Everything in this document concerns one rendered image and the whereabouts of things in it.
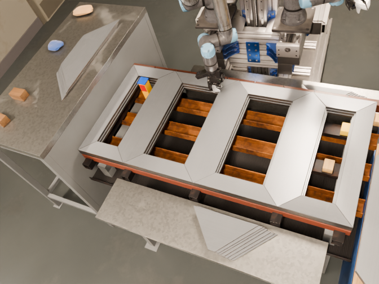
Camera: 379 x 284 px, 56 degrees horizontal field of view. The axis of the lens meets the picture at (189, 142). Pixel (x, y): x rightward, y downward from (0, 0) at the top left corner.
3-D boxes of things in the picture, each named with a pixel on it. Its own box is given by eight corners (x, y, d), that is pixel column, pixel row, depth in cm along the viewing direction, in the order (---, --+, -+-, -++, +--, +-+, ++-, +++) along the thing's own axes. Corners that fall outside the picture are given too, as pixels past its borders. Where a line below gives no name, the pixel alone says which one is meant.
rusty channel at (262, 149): (369, 182, 185) (371, 177, 181) (110, 121, 250) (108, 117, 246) (371, 169, 189) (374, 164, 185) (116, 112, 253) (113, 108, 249)
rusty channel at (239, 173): (362, 218, 176) (365, 214, 172) (95, 146, 240) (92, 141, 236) (365, 204, 179) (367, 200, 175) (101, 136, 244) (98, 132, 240)
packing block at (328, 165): (331, 173, 182) (333, 169, 179) (321, 171, 184) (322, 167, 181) (334, 164, 185) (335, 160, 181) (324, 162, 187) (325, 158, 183)
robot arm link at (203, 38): (216, 39, 207) (220, 51, 200) (198, 44, 207) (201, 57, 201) (214, 28, 200) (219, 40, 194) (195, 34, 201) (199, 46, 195)
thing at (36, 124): (43, 159, 198) (39, 155, 195) (-28, 137, 221) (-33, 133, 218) (146, 11, 257) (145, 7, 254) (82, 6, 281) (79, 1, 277)
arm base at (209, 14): (208, 8, 239) (206, -5, 231) (230, 8, 234) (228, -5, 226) (201, 22, 232) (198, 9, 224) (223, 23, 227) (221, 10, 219)
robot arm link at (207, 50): (212, 39, 193) (215, 49, 188) (215, 54, 202) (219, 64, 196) (198, 43, 193) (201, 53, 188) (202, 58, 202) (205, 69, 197)
